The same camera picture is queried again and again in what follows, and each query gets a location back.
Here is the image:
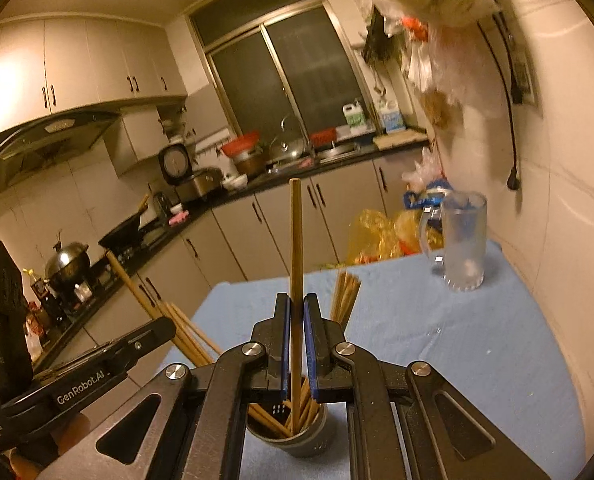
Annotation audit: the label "white utensil rail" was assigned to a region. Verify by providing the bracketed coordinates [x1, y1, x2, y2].
[192, 130, 234, 157]

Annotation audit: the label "white jug blue label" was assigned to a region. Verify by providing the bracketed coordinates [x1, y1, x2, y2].
[377, 100, 406, 133]

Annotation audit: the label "large translucent plastic bag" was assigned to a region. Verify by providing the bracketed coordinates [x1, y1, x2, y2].
[402, 20, 482, 116]

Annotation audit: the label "black power cord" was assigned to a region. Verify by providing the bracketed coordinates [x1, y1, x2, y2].
[477, 12, 524, 192]

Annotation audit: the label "slender wooden chopstick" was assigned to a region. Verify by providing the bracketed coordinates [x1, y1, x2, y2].
[288, 178, 304, 436]

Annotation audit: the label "range hood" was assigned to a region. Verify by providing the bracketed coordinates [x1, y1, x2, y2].
[0, 110, 124, 195]

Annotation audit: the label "blue plastic bag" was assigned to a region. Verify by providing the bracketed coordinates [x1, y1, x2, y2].
[404, 180, 452, 211]

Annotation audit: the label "wall power socket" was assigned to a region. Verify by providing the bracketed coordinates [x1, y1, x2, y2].
[508, 57, 536, 107]

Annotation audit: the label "white plastic shopping bag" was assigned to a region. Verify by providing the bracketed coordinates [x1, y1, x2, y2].
[24, 322, 44, 363]

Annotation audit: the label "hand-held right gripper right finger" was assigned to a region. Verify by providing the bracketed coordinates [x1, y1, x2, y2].
[303, 292, 552, 480]

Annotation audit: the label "yellow plastic bag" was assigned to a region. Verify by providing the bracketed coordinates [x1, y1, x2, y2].
[346, 207, 445, 267]

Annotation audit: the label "crumpled clear plastic bag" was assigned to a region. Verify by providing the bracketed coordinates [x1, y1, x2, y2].
[402, 147, 446, 191]

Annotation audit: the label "black kitchen countertop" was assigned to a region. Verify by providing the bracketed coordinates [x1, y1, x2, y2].
[32, 142, 428, 371]

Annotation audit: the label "dark glass jar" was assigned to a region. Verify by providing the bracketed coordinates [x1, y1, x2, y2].
[41, 291, 72, 332]

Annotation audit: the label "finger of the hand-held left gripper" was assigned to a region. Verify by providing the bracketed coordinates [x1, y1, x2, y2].
[120, 317, 177, 368]

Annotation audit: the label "wooden cutting board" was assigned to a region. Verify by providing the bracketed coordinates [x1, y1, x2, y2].
[373, 130, 426, 150]

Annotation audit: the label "red plastic basin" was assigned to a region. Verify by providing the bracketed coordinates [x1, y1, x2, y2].
[220, 131, 261, 157]

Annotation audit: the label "blue table cloth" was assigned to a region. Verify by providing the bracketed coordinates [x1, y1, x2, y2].
[189, 240, 585, 480]

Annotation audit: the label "grey upper wall cabinets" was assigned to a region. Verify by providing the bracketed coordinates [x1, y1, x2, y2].
[0, 16, 189, 136]

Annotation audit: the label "black utensil holder cup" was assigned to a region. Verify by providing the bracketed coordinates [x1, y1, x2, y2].
[244, 400, 335, 459]

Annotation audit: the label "bunch of wooden chopsticks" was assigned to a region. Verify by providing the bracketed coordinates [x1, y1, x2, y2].
[106, 252, 362, 438]

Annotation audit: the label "steel sink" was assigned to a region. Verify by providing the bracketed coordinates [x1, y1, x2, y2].
[316, 142, 364, 162]

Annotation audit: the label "black gas stove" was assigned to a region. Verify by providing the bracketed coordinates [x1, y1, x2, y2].
[77, 232, 167, 291]

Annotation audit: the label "silver rice cooker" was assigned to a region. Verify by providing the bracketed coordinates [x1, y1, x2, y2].
[158, 143, 224, 202]

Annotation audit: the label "dark sliding window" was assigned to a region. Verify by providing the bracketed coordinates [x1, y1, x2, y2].
[189, 0, 373, 136]

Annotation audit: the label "person's left hand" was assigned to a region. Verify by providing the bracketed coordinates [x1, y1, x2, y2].
[10, 414, 92, 480]

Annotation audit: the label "clear glass mug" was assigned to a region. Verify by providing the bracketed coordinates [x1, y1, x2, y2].
[417, 191, 488, 292]

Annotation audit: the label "steel faucet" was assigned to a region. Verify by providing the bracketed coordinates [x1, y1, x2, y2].
[280, 114, 314, 157]

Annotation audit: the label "wok with steel lid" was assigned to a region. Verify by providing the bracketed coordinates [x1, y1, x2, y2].
[44, 230, 92, 286]

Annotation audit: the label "small bag of brown goods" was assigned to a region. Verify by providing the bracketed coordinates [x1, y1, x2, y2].
[422, 87, 452, 128]

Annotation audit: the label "black frying pan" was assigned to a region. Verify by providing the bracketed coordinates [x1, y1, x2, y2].
[97, 194, 151, 253]

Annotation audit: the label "white jug green label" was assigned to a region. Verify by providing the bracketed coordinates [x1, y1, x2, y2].
[342, 100, 369, 136]

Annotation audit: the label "yellow-capped oil bottle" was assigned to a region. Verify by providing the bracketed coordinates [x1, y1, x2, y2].
[22, 266, 53, 311]

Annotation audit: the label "small wall shelf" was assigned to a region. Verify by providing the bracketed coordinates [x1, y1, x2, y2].
[157, 104, 188, 145]

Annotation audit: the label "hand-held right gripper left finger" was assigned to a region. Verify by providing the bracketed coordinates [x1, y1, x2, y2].
[37, 292, 292, 480]

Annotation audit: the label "grey kitchen base cabinets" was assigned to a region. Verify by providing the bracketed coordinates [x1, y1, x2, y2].
[32, 149, 440, 378]

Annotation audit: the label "glass pot lid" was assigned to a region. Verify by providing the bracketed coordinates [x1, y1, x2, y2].
[268, 132, 306, 163]

